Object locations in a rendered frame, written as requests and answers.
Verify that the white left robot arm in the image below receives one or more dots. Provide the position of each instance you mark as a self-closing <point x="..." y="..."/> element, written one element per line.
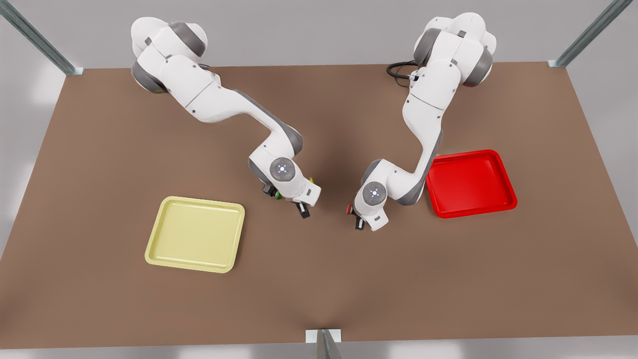
<point x="433" y="99"/>

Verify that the pale yellow tray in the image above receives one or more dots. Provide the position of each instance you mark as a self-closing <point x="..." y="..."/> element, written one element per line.
<point x="195" y="234"/>

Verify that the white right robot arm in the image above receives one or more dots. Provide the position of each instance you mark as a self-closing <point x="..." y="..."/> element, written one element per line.
<point x="209" y="94"/>

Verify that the silver frame post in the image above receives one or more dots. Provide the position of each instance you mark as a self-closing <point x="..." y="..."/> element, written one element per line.
<point x="325" y="344"/>
<point x="588" y="34"/>
<point x="35" y="36"/>

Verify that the red tray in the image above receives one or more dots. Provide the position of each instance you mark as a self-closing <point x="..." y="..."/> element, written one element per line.
<point x="471" y="184"/>

